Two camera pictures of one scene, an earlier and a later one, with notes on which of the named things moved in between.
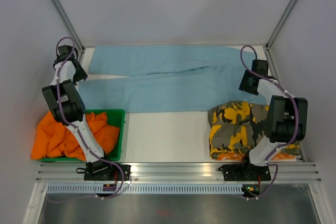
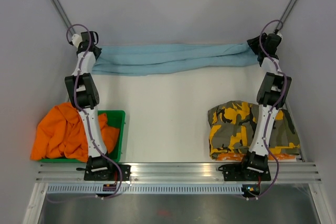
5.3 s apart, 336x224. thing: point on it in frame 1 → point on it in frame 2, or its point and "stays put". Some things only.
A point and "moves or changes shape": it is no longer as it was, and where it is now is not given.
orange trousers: (53, 140) stays put
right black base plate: (245, 172) stays put
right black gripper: (243, 85) → (253, 43)
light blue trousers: (172, 79) moves or changes shape
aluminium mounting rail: (74, 172) stays put
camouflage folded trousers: (235, 126) stays put
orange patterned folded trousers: (240, 157) stays put
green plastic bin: (115, 118) stays put
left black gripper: (83, 75) → (99, 52)
